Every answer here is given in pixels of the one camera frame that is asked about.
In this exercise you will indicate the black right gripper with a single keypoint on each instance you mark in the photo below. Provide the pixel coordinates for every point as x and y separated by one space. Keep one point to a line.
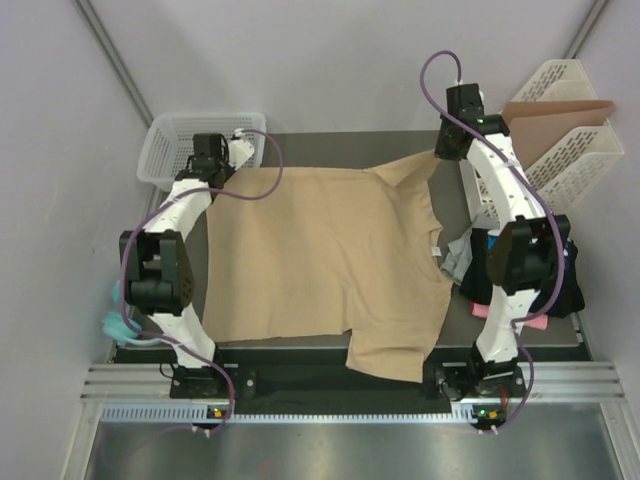
441 151

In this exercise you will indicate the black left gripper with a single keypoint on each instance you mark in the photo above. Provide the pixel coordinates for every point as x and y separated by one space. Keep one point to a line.
225 162

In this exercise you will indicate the beige t shirt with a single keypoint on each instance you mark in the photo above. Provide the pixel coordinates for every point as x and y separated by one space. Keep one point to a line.
303 251

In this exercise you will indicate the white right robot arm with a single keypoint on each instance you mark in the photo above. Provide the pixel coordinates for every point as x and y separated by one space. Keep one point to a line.
528 254

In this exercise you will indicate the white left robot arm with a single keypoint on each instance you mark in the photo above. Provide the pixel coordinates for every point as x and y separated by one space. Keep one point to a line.
158 278

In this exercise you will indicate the white perforated plastic basket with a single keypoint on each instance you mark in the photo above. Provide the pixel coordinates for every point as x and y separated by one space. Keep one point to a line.
168 142

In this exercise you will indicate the brown cardboard folder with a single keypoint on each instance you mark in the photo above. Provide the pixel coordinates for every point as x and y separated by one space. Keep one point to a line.
536 127

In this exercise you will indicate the cream plastic file organizer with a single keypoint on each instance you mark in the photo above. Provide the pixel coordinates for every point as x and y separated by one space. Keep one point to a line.
566 173

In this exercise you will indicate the grey t shirt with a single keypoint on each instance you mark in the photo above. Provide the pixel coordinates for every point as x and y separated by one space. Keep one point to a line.
459 253

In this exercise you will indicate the black daisy print t shirt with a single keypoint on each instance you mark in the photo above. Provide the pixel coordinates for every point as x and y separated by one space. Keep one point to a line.
476 286

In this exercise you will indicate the pink folded t shirt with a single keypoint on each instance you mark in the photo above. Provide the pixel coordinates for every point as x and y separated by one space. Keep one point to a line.
482 311

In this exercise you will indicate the teal cat ear headphones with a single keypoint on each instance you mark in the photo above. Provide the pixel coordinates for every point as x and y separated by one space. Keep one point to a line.
116 328

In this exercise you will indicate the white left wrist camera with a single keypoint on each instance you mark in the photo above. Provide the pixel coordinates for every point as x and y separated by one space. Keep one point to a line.
240 150

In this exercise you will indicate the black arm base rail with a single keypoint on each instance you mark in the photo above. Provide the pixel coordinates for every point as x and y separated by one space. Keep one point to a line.
318 381

